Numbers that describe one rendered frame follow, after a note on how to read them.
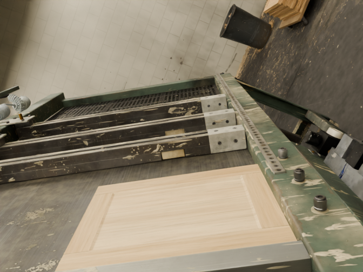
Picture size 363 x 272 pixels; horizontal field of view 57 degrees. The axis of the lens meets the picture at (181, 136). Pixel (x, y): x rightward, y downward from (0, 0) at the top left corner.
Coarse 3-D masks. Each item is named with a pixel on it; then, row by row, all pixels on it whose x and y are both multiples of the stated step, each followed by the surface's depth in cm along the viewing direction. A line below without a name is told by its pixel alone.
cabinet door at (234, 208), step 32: (96, 192) 99; (128, 192) 96; (160, 192) 93; (192, 192) 90; (224, 192) 87; (256, 192) 84; (96, 224) 82; (128, 224) 80; (160, 224) 78; (192, 224) 76; (224, 224) 74; (256, 224) 72; (288, 224) 70; (64, 256) 72; (96, 256) 70; (128, 256) 68; (160, 256) 67
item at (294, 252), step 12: (300, 240) 62; (216, 252) 62; (228, 252) 62; (240, 252) 61; (252, 252) 61; (264, 252) 60; (276, 252) 60; (288, 252) 59; (300, 252) 59; (120, 264) 63; (132, 264) 63; (144, 264) 62; (156, 264) 62; (168, 264) 61; (180, 264) 61; (192, 264) 60; (204, 264) 60; (216, 264) 59; (228, 264) 59; (240, 264) 58; (252, 264) 58; (264, 264) 58; (276, 264) 57; (288, 264) 57; (300, 264) 57
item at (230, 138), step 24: (120, 144) 120; (144, 144) 116; (168, 144) 116; (192, 144) 116; (216, 144) 116; (240, 144) 116; (0, 168) 119; (24, 168) 119; (48, 168) 119; (72, 168) 119; (96, 168) 119
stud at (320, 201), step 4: (316, 196) 67; (320, 196) 67; (324, 196) 67; (316, 200) 67; (320, 200) 66; (324, 200) 66; (316, 204) 67; (320, 204) 66; (324, 204) 66; (316, 208) 67; (320, 208) 67; (324, 208) 67
